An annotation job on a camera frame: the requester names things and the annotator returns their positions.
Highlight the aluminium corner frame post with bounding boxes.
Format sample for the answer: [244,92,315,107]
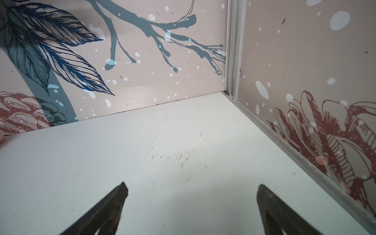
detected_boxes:
[225,0,247,100]

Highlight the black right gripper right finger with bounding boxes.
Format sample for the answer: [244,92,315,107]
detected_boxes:
[257,184,321,235]

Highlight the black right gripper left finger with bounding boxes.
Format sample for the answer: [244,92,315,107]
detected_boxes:
[62,182,128,235]

